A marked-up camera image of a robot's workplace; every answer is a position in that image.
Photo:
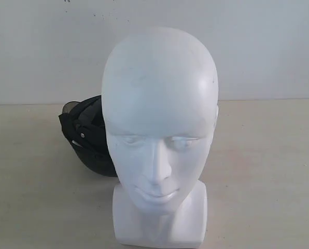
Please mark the black helmet with visor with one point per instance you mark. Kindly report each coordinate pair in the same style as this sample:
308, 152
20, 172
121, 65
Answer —
83, 125

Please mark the white mannequin head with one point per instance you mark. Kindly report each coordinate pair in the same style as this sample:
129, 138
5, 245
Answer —
160, 106

